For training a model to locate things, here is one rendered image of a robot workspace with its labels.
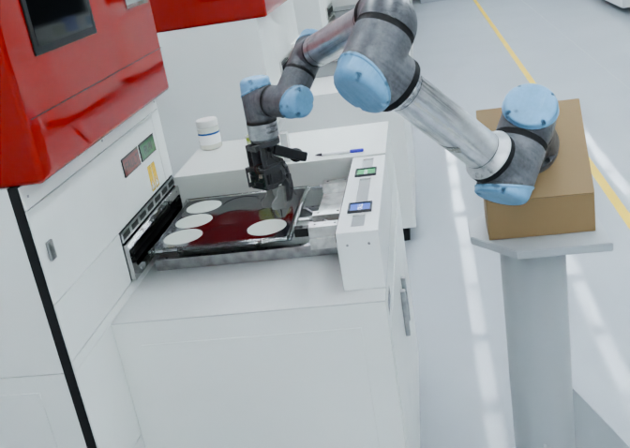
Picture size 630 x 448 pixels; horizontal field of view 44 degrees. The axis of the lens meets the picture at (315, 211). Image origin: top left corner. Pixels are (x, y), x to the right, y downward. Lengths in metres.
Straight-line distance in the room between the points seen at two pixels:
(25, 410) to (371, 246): 0.80
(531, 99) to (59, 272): 1.04
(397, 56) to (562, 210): 0.65
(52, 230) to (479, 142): 0.87
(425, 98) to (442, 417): 1.44
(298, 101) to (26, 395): 0.86
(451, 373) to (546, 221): 1.14
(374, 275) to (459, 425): 1.05
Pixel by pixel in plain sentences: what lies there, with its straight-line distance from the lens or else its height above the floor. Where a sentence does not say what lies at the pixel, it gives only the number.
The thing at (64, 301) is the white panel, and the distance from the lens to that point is 1.65.
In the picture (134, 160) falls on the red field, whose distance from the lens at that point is 2.05.
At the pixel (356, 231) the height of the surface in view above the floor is 0.96.
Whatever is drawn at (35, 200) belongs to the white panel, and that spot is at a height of 1.18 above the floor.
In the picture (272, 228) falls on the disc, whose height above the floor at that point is 0.90.
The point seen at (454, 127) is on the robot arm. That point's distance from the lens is 1.56.
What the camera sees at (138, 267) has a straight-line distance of 1.97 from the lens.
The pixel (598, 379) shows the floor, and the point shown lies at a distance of 2.88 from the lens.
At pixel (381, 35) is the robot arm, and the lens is 1.45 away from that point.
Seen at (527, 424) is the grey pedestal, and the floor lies 0.27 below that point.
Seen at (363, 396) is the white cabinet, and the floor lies 0.58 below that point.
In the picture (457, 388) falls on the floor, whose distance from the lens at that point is 2.84.
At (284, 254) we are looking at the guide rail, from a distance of 1.95.
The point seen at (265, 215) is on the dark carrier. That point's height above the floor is 0.90.
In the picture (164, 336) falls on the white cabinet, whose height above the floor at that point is 0.78.
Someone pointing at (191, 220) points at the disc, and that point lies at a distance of 2.12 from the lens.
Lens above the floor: 1.59
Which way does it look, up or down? 20 degrees down
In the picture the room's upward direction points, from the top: 9 degrees counter-clockwise
